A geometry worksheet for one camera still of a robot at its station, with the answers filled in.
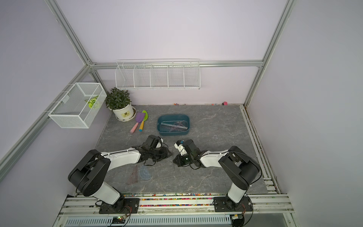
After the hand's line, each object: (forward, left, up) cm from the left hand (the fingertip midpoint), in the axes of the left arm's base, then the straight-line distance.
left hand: (170, 156), depth 89 cm
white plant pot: (+35, +33, +5) cm, 48 cm away
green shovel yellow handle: (+26, +22, -1) cm, 34 cm away
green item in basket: (+25, +43, +27) cm, 57 cm away
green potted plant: (+37, +35, +17) cm, 54 cm away
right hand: (-3, -2, 0) cm, 3 cm away
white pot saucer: (+37, +29, -2) cm, 47 cm away
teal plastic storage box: (+21, +5, -1) cm, 22 cm away
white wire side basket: (+24, +52, +24) cm, 62 cm away
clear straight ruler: (+25, -4, -2) cm, 26 cm away
